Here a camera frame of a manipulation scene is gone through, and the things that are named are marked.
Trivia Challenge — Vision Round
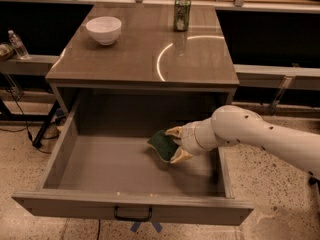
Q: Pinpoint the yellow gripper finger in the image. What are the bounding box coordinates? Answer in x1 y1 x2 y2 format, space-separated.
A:
170 147 193 164
165 126 182 138

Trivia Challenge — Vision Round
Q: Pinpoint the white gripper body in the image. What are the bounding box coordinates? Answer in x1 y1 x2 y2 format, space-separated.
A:
180 119 219 155

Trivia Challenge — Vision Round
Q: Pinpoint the green and yellow sponge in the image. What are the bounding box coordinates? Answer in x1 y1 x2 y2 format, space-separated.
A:
147 130 178 163

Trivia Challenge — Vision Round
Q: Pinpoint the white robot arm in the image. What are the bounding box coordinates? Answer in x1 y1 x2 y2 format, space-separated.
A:
165 105 320 180

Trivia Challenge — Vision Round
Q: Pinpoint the grey drawer cabinet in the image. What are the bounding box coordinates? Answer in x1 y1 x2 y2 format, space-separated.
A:
46 4 239 131

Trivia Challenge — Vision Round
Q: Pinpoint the open grey top drawer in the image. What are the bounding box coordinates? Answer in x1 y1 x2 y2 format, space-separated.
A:
11 89 255 227

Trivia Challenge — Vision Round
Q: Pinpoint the blue tape cross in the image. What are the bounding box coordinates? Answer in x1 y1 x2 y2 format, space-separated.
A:
130 222 163 233

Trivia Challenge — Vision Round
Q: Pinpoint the grey side shelf right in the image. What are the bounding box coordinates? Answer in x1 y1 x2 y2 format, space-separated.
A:
234 64 320 91

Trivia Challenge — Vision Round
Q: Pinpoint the grey side shelf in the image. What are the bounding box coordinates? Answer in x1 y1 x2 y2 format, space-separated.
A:
0 55 59 76
234 64 320 91

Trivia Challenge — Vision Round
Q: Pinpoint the black chair caster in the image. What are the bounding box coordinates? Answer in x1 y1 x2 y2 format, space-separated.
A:
308 173 319 185

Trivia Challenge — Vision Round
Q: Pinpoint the white ceramic bowl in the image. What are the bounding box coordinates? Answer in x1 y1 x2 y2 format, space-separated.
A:
86 16 122 45

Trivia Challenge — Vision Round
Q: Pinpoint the green soda can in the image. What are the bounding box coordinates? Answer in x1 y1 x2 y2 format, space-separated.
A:
173 0 191 31

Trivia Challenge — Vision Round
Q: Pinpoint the grey side shelf left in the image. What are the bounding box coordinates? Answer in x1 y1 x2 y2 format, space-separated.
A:
0 55 59 76

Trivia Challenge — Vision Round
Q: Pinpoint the clear plastic water bottle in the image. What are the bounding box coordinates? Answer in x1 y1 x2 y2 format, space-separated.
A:
8 30 29 60

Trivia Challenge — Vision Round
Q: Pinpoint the small bowl on shelf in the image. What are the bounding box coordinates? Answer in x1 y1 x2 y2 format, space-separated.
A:
0 43 14 61

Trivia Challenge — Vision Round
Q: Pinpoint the black drawer handle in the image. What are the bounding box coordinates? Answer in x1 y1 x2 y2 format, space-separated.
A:
114 206 153 222

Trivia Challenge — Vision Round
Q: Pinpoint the black floor cable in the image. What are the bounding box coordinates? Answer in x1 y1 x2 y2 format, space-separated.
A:
0 83 61 155

